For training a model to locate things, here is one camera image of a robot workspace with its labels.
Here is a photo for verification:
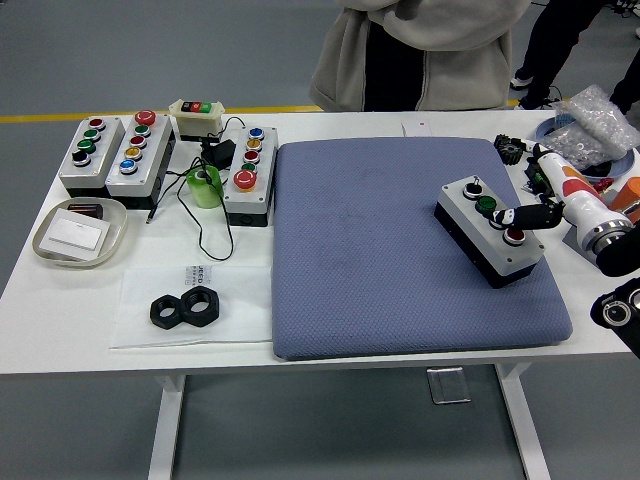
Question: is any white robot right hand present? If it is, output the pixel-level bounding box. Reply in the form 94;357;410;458
492;141;629;251

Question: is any grey four-button control box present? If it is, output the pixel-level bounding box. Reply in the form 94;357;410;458
433;175;547;290

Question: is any narrow grey emergency-stop button box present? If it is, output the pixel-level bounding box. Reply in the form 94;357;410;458
222;125;280;229

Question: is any wide grey emergency-stop button box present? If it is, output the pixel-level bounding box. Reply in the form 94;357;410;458
104;109;176;210

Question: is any orange cylinder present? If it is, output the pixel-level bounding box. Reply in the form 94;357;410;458
610;177;640;224

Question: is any blue round plate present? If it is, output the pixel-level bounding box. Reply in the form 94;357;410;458
532;117;639;182

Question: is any bubble-wrap bag of washers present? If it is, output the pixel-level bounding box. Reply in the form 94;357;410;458
530;84;640;179

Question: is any black toothed gear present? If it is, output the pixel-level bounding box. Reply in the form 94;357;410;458
493;133;525;166

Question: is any person in black trousers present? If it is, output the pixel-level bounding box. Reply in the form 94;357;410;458
509;0;640;114

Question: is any blue-grey woven mat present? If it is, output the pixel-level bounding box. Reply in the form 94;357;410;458
272;137;574;362

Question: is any white table leg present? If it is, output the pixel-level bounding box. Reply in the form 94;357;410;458
147;374;187;480
494;363;551;480

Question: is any black power adapter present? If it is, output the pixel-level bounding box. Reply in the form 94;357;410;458
199;139;237;169

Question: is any green tape roll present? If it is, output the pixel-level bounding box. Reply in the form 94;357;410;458
186;164;224;210

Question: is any large black hex nut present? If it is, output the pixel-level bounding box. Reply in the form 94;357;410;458
179;284;223;328

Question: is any small black hex nut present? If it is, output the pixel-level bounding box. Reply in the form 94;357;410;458
149;294;187;330

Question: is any clear printed plastic bag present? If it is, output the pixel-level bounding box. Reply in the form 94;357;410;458
108;264;275;350

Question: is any white shallow tray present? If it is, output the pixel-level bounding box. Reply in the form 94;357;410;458
32;198;129;269

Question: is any grey box with black knob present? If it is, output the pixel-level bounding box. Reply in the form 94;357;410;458
58;115;126;199

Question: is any metal bracket under table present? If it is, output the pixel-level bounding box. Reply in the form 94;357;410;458
427;366;473;405

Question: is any cream red-green switch box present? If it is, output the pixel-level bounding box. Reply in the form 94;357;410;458
168;98;227;143

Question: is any thin black adapter cord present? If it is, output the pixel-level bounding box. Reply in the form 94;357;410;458
145;115;246;262

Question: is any white wall switch panel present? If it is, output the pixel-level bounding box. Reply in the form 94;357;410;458
39;208;112;261

